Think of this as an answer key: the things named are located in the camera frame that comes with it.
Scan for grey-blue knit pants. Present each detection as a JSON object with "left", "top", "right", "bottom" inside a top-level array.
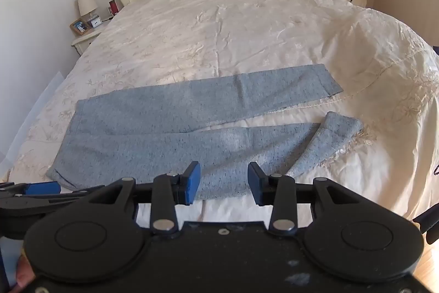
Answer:
[{"left": 46, "top": 64, "right": 365, "bottom": 200}]

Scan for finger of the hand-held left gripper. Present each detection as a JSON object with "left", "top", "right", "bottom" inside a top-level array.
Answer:
[
  {"left": 10, "top": 186, "right": 105, "bottom": 213},
  {"left": 0, "top": 181, "right": 62, "bottom": 198}
]

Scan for wooden photo frame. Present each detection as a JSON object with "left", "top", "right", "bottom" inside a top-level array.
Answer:
[{"left": 70, "top": 18, "right": 91, "bottom": 36}]

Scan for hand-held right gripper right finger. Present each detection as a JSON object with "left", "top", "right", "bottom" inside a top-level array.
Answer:
[{"left": 247, "top": 161, "right": 365, "bottom": 235}]

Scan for cream embroidered bedspread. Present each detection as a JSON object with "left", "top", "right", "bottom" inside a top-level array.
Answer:
[{"left": 0, "top": 0, "right": 439, "bottom": 245}]

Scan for person's left hand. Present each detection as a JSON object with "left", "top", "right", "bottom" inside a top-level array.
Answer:
[{"left": 15, "top": 255, "right": 36, "bottom": 287}]

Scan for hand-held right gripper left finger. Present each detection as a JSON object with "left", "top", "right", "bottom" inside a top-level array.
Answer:
[{"left": 80, "top": 161, "right": 201, "bottom": 235}]

